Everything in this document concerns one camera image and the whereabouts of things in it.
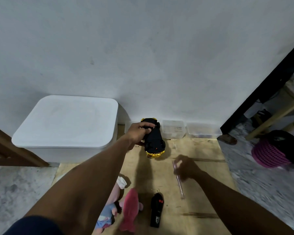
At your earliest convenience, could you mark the pink plush fish toy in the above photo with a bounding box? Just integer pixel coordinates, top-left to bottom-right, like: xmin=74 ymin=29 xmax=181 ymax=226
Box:
xmin=119 ymin=188 xmax=144 ymax=233

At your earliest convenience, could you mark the pink plastic basket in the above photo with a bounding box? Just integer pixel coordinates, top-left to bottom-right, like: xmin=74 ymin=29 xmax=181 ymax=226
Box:
xmin=251 ymin=139 xmax=292 ymax=168

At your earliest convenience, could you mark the person's left hand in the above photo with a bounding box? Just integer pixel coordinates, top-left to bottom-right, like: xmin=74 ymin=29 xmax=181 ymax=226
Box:
xmin=124 ymin=122 xmax=155 ymax=151

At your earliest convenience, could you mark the plywood board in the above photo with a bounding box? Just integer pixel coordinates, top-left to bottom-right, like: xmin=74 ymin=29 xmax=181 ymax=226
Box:
xmin=51 ymin=125 xmax=239 ymax=235

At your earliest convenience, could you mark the white lidded storage box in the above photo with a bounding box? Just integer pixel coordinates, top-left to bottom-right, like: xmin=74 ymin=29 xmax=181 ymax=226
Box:
xmin=11 ymin=95 xmax=119 ymax=167

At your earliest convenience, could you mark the brown wooden furniture piece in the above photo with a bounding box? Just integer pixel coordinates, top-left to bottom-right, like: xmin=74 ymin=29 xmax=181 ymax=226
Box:
xmin=0 ymin=123 xmax=50 ymax=167

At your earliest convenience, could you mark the person's right hand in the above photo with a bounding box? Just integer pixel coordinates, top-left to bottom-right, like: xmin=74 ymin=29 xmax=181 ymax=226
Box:
xmin=174 ymin=155 xmax=206 ymax=182

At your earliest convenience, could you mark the brown sandal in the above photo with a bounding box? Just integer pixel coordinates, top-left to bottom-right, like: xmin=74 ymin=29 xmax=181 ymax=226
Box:
xmin=217 ymin=134 xmax=238 ymax=146

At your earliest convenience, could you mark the plush doll in blue dress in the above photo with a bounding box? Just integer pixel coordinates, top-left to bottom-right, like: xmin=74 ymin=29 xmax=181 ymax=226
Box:
xmin=94 ymin=176 xmax=128 ymax=235

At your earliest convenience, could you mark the person's left forearm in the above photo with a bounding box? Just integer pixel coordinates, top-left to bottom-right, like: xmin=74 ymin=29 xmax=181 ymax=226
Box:
xmin=24 ymin=136 xmax=136 ymax=235

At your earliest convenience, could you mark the dark blue sleeve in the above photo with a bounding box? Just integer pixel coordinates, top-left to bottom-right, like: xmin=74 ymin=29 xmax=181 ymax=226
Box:
xmin=4 ymin=215 xmax=65 ymax=235

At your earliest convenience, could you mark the light wooden stool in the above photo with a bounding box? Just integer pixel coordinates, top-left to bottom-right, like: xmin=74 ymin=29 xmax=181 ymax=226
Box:
xmin=246 ymin=83 xmax=294 ymax=141

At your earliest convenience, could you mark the wide clear plastic container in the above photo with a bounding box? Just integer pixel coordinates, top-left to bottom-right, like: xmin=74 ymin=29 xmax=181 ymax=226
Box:
xmin=186 ymin=122 xmax=223 ymax=139

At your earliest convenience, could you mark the person's right forearm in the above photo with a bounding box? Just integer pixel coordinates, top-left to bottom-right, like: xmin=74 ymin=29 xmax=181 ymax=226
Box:
xmin=193 ymin=169 xmax=294 ymax=235

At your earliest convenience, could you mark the black and yellow toy car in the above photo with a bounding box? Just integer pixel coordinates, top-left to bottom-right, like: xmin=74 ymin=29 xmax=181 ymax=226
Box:
xmin=140 ymin=117 xmax=166 ymax=159

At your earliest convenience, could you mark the small clear plastic container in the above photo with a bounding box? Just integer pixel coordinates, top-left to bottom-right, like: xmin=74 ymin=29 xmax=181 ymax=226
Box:
xmin=161 ymin=119 xmax=187 ymax=140

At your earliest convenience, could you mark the black remote control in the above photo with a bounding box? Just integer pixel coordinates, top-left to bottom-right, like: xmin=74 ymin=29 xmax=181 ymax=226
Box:
xmin=150 ymin=191 xmax=165 ymax=228

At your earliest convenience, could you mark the pink handled screwdriver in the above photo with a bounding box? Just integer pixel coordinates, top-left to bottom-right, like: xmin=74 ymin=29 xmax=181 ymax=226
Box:
xmin=173 ymin=161 xmax=185 ymax=199

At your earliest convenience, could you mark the black table frame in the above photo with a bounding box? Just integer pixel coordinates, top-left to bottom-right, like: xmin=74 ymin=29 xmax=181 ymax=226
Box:
xmin=220 ymin=39 xmax=294 ymax=135

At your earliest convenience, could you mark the black bag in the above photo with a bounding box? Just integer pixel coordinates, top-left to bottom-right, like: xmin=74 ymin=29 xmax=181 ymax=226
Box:
xmin=264 ymin=130 xmax=294 ymax=165

